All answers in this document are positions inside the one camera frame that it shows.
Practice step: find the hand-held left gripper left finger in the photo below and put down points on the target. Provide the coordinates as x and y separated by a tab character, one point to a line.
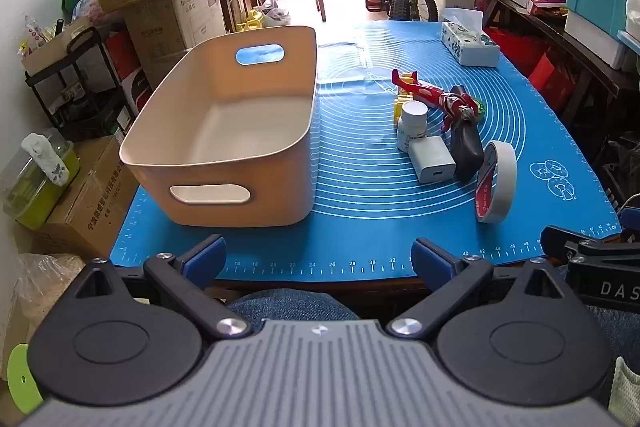
202	257

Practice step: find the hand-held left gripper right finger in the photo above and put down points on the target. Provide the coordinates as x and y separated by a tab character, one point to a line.
430	259

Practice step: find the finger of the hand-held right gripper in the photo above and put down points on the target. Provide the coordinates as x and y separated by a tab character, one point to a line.
560	239

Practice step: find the beige plastic storage bin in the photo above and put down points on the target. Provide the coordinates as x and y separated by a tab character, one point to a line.
225	187

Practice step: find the yellow plastic toy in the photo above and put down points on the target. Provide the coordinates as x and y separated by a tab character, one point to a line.
398	109

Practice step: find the person's right leg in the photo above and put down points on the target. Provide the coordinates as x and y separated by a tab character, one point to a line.
620	327

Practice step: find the white tape roll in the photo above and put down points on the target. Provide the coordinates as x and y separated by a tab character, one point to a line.
505	177

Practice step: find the blue silicone baking mat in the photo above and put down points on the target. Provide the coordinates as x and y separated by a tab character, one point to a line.
360	207

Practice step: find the white charger plug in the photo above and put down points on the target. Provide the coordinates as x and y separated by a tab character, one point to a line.
432	162

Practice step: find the black computer mouse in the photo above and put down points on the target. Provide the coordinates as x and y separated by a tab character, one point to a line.
467	152

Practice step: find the large brown cardboard box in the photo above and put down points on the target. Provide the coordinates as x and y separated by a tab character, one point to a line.
90	202

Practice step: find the white pill bottle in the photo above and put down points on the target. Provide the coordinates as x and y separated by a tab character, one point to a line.
412	127

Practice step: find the green round tin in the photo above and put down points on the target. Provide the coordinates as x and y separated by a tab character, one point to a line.
481	109

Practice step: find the red and silver action figure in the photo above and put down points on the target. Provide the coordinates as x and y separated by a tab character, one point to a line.
452	104

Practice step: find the clear plastic bag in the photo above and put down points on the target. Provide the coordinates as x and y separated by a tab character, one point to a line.
47	287

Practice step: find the red paper bag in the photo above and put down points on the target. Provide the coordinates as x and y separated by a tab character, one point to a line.
550	79

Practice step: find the red toy airplane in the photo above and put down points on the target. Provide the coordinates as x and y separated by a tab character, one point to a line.
420	89

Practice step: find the green lidded container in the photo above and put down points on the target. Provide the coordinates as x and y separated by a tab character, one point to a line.
30	197

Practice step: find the dark wooden side table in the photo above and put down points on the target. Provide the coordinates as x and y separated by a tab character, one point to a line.
575	52

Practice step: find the black metal rack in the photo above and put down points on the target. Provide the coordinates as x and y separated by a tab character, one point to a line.
75	107

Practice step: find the white foam box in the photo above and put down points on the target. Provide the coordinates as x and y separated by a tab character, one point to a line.
592	37

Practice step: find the patterned tissue box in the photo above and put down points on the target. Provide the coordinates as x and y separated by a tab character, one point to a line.
470	49

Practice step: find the green plastic disc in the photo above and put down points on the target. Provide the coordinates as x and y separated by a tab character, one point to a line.
22	382

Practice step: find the yellow toy vehicle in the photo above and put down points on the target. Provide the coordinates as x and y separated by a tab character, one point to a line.
250	21

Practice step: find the crumpled plastic bag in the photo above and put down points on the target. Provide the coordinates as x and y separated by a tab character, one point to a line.
276	14

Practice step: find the open cardboard box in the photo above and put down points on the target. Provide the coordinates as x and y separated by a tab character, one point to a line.
55	49

